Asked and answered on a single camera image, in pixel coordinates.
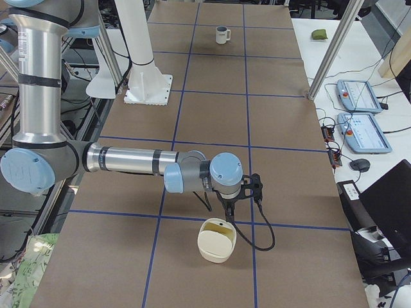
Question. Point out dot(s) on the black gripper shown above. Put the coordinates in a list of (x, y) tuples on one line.
[(228, 202)]

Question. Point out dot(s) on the white plastic cup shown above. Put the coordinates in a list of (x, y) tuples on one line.
[(223, 35)]

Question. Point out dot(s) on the cream white basket container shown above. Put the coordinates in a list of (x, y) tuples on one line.
[(216, 240)]

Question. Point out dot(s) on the black power strip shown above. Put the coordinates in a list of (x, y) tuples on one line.
[(332, 147)]

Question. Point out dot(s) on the black box with label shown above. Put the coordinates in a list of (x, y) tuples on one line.
[(354, 210)]

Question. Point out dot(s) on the grey computer mouse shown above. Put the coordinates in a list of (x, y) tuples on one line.
[(361, 165)]

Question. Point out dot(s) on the near blue teach pendant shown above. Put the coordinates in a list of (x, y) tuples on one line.
[(362, 134)]

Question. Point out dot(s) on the blue teach pendant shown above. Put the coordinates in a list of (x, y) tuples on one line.
[(362, 134), (358, 96)]

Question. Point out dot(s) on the black computer monitor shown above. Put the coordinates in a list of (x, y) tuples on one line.
[(387, 201)]

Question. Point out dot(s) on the far blue teach pendant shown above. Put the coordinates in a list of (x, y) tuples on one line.
[(358, 96)]

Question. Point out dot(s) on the green cloth object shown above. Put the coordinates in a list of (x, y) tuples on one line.
[(319, 34)]

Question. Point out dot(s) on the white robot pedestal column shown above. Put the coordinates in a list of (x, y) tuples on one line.
[(146, 84)]

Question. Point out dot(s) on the aluminium frame post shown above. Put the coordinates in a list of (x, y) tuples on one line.
[(342, 30)]

